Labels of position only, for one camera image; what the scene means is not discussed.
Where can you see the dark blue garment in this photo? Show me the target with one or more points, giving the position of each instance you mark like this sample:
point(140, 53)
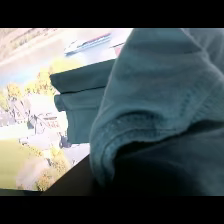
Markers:
point(160, 86)

